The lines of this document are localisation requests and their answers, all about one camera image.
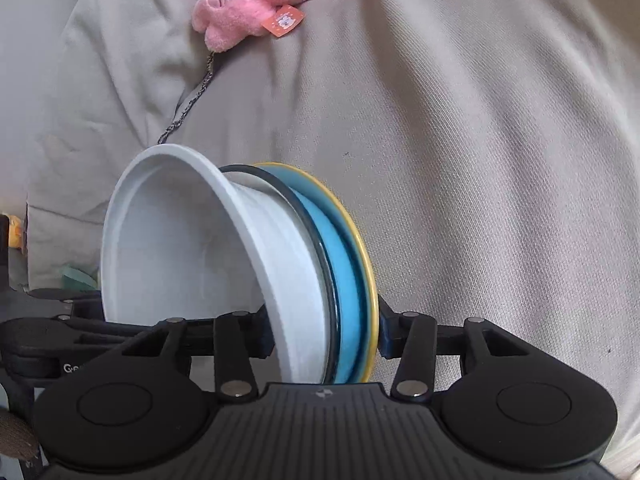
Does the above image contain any beige cloth cover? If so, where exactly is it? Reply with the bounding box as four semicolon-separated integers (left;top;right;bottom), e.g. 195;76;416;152
28;0;639;471

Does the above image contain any white plastic takeaway bowl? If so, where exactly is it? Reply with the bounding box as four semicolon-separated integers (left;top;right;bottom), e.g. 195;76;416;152
100;144;335;384

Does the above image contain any orange toy tag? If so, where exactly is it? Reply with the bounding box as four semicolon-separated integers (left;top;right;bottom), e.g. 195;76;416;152
262;4;305;38

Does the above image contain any small yellow object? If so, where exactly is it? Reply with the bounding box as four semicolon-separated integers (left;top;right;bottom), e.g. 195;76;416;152
8;214;24;250

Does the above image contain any blue enamel bowl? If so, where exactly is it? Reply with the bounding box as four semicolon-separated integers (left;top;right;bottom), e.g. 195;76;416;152
218;162;369;385

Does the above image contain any braided grey keychain cord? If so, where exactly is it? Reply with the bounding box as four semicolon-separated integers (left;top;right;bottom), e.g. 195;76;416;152
156;51;220;146

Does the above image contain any white bowl with yellow rim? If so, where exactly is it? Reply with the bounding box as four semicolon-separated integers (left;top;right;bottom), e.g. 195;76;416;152
252;160;380;384

